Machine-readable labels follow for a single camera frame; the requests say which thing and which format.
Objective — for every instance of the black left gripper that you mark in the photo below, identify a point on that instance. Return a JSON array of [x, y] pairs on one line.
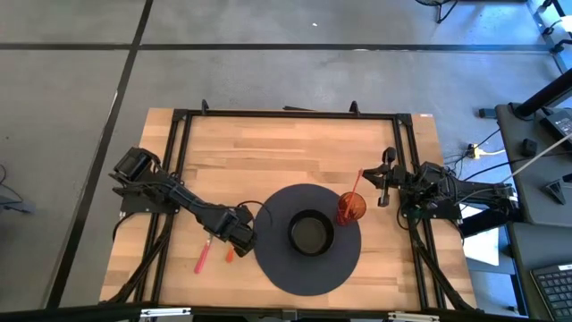
[[241, 232]]

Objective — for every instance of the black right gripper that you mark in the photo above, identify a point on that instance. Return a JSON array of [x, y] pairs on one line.
[[395, 179]]

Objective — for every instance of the red drinking straw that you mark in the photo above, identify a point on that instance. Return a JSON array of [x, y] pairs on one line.
[[356, 185]]

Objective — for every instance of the orange faceted plastic tumbler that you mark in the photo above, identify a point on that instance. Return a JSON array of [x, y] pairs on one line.
[[355, 212]]

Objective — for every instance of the black bowl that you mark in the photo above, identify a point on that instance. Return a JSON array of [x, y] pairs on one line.
[[311, 232]]

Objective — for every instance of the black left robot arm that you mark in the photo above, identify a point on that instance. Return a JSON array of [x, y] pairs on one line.
[[196, 208]]

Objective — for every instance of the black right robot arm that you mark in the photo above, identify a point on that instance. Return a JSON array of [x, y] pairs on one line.
[[469, 190]]

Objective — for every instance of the dark round woven placemat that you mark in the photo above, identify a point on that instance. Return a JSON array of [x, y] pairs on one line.
[[277, 268]]

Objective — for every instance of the yellow power plug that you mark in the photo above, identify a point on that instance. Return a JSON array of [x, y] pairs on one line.
[[474, 151]]

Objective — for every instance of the small black box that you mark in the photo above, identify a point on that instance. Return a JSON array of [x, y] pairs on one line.
[[530, 147]]

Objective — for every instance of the black triangular stand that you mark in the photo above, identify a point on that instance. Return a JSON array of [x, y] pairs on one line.
[[556, 190]]

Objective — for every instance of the grey desk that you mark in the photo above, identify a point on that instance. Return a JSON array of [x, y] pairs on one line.
[[545, 246]]

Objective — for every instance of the black monitor pole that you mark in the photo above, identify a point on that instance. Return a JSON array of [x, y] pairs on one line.
[[545, 96]]

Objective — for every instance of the black power adapter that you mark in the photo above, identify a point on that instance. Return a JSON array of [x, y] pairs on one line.
[[558, 125]]

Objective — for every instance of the computer keyboard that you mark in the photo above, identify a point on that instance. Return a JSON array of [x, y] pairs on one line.
[[554, 286]]

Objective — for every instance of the white metal stand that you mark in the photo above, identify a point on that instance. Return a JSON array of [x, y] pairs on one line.
[[552, 27]]

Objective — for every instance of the silver metal bracket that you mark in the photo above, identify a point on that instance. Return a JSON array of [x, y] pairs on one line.
[[413, 317], [165, 312]]

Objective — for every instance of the black aluminium table frame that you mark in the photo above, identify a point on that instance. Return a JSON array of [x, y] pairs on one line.
[[290, 114]]

